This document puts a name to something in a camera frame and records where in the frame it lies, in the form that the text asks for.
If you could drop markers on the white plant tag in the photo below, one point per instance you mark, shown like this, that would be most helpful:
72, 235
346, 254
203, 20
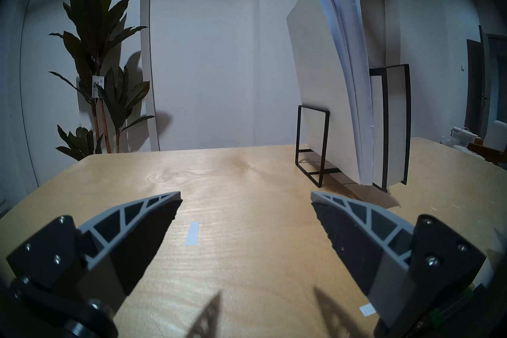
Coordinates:
97, 86

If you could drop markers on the dark door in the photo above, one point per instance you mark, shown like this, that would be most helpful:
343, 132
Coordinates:
475, 83

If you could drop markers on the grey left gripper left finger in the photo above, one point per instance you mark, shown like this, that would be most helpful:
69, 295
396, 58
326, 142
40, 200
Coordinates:
111, 238

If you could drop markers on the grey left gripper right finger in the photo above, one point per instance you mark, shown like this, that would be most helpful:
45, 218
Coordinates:
372, 238

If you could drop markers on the white plastic container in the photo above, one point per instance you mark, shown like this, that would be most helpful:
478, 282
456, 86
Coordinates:
462, 136

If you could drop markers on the large white paperback book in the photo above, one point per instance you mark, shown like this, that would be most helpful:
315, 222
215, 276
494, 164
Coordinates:
324, 83

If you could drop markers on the tall green potted plant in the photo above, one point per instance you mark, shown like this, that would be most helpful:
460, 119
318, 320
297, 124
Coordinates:
95, 24

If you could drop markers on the white tape strip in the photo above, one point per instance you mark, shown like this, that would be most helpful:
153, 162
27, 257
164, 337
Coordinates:
367, 310
192, 234

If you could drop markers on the thick black hardcover book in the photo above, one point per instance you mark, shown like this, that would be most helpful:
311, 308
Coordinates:
396, 123

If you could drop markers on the white wooden armchair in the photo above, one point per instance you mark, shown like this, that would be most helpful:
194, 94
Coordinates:
497, 135

